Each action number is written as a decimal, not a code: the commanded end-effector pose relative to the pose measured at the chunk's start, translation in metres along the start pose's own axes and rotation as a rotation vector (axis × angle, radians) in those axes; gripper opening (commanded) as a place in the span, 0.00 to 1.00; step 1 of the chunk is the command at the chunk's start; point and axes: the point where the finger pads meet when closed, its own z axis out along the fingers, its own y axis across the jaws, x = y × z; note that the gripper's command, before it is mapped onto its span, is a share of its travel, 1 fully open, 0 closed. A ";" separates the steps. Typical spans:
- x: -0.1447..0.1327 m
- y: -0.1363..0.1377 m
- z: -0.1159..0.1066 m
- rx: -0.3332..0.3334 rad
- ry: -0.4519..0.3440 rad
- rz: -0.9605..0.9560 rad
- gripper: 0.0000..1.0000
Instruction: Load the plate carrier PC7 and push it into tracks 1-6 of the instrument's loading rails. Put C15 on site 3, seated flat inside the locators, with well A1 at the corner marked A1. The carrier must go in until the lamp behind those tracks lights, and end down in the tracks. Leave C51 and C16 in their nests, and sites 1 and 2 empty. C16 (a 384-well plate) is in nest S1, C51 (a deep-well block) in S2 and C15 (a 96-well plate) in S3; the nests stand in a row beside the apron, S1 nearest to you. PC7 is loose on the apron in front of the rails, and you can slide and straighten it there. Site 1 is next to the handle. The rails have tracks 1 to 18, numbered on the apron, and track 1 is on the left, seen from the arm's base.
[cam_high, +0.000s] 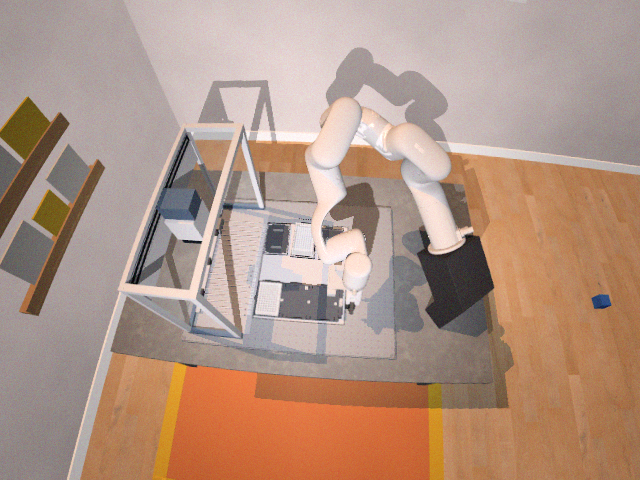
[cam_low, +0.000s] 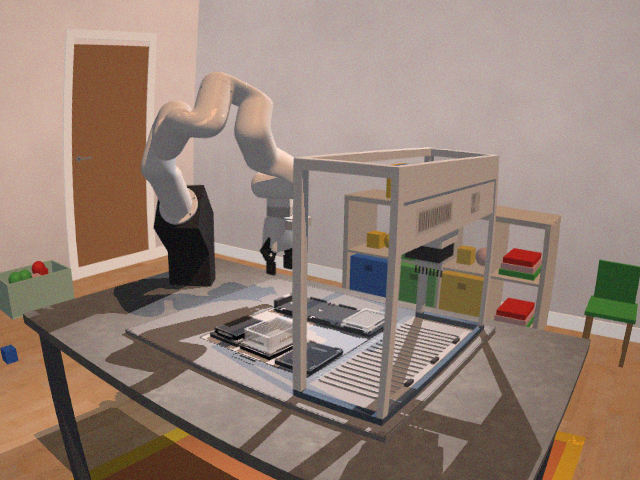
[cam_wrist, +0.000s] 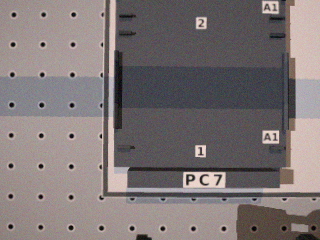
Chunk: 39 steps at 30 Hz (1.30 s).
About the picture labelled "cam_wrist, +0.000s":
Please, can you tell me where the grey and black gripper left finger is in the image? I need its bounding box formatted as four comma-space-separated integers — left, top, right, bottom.
136, 234, 152, 240

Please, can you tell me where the dark grey plate carrier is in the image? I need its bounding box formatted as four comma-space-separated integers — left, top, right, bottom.
113, 0, 289, 188

